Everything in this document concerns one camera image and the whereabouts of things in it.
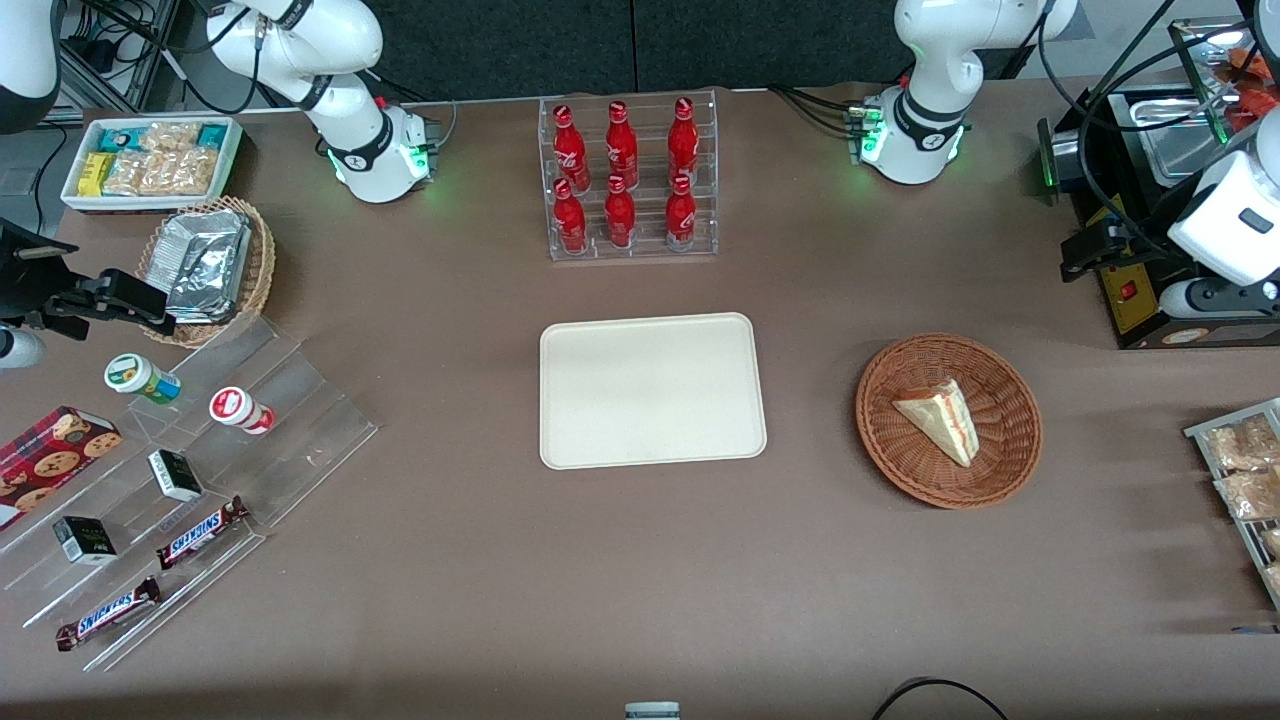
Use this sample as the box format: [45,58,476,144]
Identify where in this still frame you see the black glass food warmer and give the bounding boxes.
[1037,15,1280,351]

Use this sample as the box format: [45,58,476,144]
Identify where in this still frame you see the clear bag of snacks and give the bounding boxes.
[1215,468,1280,521]
[1203,415,1280,471]

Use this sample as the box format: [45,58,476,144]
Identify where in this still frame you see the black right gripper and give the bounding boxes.
[0,218,177,341]

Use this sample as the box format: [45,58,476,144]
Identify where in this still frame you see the cream plastic tray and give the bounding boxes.
[539,312,768,471]

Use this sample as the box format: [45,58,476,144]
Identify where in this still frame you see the silver foil packet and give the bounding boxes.
[160,210,253,293]
[165,282,243,324]

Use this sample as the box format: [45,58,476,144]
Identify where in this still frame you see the white rectangular snack bin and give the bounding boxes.
[60,116,244,214]

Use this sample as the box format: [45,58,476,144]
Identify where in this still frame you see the clear cracker bag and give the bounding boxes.
[152,148,220,196]
[103,152,161,197]
[140,122,201,154]

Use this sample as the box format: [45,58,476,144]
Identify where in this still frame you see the small black box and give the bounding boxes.
[147,449,204,503]
[52,516,118,567]

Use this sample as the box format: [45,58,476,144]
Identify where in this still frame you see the red lid white cup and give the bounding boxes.
[209,386,276,436]

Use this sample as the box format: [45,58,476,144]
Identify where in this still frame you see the grey wire rack tray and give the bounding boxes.
[1184,398,1280,611]

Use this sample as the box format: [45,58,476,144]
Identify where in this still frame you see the round brown wicker basket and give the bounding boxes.
[855,333,1043,510]

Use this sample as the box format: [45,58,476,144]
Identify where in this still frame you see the black right base cables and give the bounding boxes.
[372,70,461,151]

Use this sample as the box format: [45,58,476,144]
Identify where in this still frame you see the black cable loop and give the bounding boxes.
[870,678,1011,720]

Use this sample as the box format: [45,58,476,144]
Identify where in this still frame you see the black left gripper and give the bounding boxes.
[1061,222,1193,284]

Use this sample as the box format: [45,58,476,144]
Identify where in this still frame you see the green lid white cup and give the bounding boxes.
[104,353,183,405]

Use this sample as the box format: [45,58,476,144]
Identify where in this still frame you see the aluminium frame with cables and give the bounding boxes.
[58,0,183,116]

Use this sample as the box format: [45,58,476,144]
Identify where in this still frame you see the small tan wicker basket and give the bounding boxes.
[135,196,277,349]

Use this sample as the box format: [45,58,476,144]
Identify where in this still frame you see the clear acrylic bottle rack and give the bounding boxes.
[538,90,719,263]

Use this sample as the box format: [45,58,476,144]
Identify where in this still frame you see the steel warmer pan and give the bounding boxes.
[1128,95,1246,189]

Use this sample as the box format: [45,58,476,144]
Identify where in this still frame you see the red cola bottle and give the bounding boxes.
[606,100,639,191]
[668,96,699,187]
[605,175,637,249]
[553,178,589,255]
[553,104,591,193]
[666,174,698,251]

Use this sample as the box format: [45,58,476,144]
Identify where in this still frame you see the clear acrylic stepped stand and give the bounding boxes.
[0,315,379,673]

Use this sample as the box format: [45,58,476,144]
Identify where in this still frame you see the triangular sandwich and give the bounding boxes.
[892,377,980,468]

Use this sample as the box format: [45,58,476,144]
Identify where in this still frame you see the brown snickers bar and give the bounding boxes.
[155,496,251,571]
[55,577,163,652]

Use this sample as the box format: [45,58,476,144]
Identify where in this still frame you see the red cookie box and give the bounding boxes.
[0,405,123,531]

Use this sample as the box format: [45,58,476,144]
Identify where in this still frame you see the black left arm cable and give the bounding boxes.
[1038,0,1280,263]

